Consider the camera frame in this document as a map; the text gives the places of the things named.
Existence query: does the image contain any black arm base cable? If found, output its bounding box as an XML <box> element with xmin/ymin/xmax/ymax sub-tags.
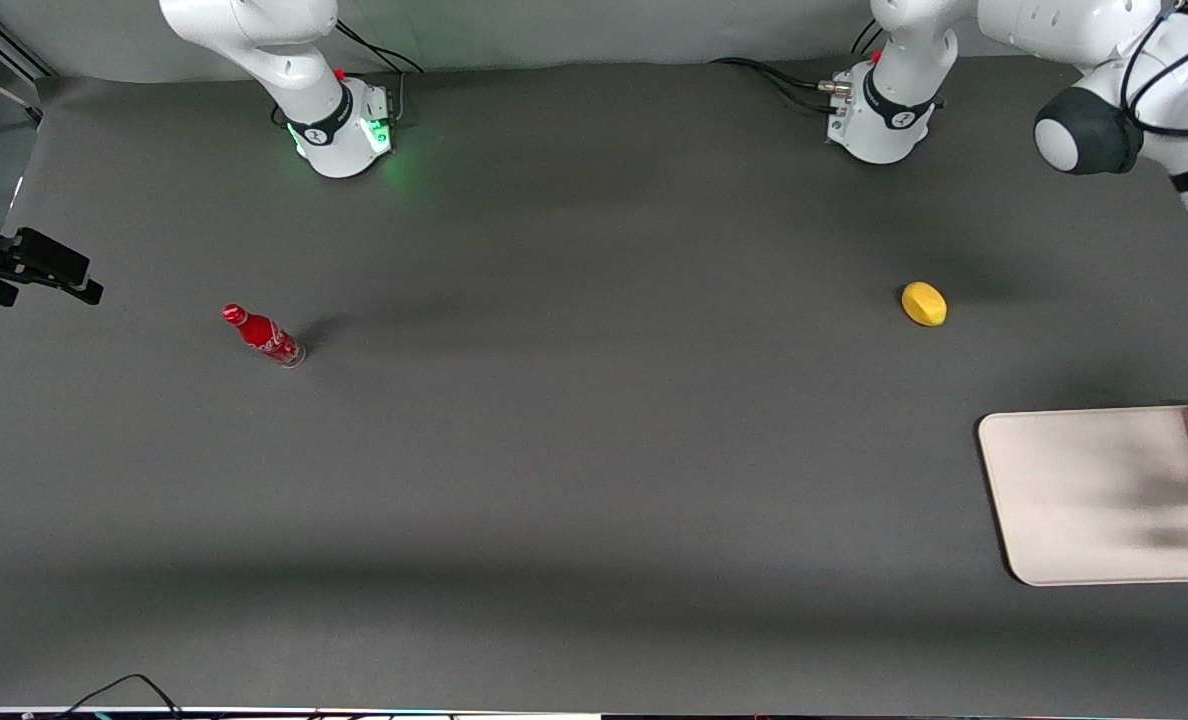
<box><xmin>708</xmin><ymin>20</ymin><xmax>891</xmax><ymax>113</ymax></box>
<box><xmin>334</xmin><ymin>20</ymin><xmax>426</xmax><ymax>127</ymax></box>

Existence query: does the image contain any beige plastic tray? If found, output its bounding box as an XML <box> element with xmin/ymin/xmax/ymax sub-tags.
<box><xmin>976</xmin><ymin>405</ymin><xmax>1188</xmax><ymax>588</ymax></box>

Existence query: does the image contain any yellow lemon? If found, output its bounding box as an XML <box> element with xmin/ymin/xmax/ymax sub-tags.
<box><xmin>901</xmin><ymin>281</ymin><xmax>949</xmax><ymax>328</ymax></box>

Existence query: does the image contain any red cola bottle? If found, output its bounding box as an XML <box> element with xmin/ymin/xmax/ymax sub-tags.
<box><xmin>221</xmin><ymin>303</ymin><xmax>307</xmax><ymax>369</ymax></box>

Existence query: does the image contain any black left arm base cable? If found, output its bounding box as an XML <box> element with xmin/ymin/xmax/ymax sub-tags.
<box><xmin>708</xmin><ymin>20</ymin><xmax>891</xmax><ymax>113</ymax></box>

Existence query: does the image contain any black right arm base cable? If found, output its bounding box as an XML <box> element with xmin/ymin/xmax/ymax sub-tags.
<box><xmin>334</xmin><ymin>20</ymin><xmax>426</xmax><ymax>127</ymax></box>

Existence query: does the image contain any thin black table edge cable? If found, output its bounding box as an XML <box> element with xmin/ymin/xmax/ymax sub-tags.
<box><xmin>54</xmin><ymin>673</ymin><xmax>187</xmax><ymax>720</ymax></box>

